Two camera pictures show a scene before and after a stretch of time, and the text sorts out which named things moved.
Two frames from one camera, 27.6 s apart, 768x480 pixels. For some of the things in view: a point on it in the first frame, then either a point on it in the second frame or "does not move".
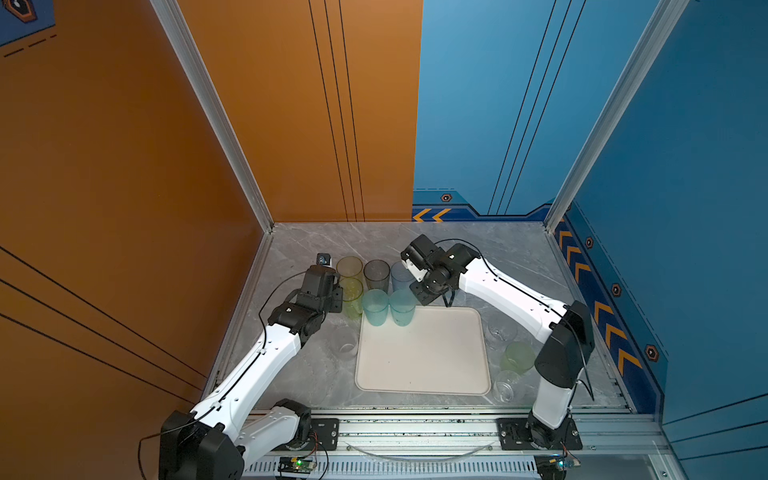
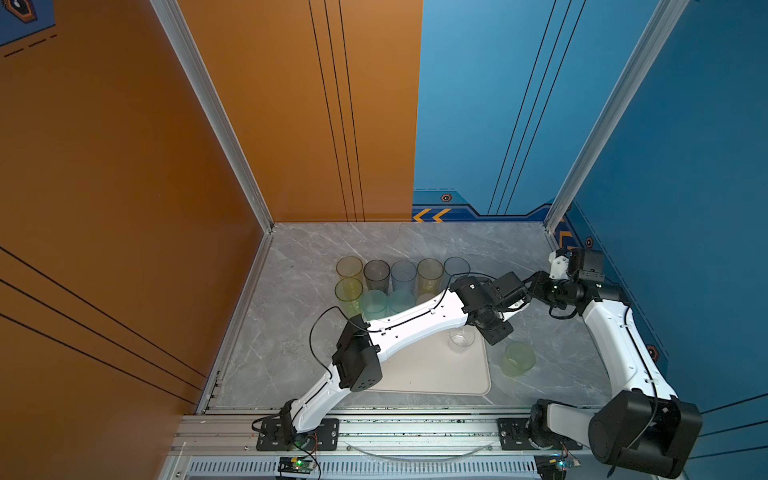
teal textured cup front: [402, 303] does not move
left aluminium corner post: [196, 65] does not move
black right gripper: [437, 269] to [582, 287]
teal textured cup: [375, 305] does not move
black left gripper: [337, 298] to [500, 334]
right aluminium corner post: [667, 15] does not move
